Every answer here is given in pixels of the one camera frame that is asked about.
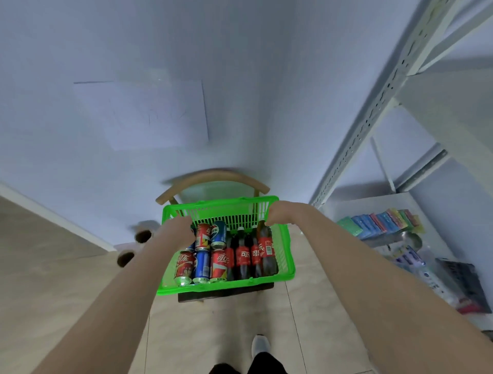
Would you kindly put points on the purple packets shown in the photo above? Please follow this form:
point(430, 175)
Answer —
point(409, 257)

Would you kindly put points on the white metal shelf unit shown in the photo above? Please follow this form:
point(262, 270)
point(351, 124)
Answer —
point(377, 104)

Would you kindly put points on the white tube pack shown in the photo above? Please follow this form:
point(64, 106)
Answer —
point(435, 283)

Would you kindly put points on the person's left forearm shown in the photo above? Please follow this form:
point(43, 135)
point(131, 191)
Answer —
point(115, 308)

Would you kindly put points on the red soda can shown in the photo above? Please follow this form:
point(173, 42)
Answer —
point(218, 266)
point(185, 267)
point(202, 237)

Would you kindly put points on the black flat packet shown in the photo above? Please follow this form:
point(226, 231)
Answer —
point(466, 281)

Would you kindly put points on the person's right fingers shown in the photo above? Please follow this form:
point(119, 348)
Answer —
point(272, 215)

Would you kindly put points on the cola bottle with red label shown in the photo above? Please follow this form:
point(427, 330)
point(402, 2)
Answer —
point(242, 256)
point(256, 256)
point(267, 246)

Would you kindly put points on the person's right forearm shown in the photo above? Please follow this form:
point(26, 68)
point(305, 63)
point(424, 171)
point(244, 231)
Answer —
point(377, 300)

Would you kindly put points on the green plastic shopping basket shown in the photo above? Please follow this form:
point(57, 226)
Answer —
point(283, 254)

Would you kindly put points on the blue soda can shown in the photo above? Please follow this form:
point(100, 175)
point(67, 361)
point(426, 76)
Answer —
point(201, 266)
point(218, 234)
point(191, 246)

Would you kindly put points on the person's left fingers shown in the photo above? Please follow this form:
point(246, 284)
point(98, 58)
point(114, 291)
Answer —
point(185, 222)

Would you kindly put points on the row of coloured sponge packets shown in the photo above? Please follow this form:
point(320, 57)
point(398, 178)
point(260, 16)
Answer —
point(379, 222)

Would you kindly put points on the wooden chair with dark seat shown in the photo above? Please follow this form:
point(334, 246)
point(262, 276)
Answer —
point(210, 177)

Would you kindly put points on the person's black trousers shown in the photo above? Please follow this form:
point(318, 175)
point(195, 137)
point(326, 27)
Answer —
point(265, 364)

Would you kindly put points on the person's left hand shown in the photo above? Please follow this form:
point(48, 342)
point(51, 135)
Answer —
point(176, 229)

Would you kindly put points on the white baseboard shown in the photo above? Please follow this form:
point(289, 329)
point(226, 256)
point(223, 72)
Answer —
point(54, 215)

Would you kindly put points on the white paper roll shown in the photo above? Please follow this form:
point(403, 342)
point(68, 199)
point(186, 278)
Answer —
point(143, 234)

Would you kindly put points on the person's right hand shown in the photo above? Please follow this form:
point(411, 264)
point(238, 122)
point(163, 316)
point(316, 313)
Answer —
point(283, 212)

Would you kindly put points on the person's white shoe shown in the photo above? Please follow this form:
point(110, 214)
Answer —
point(260, 345)

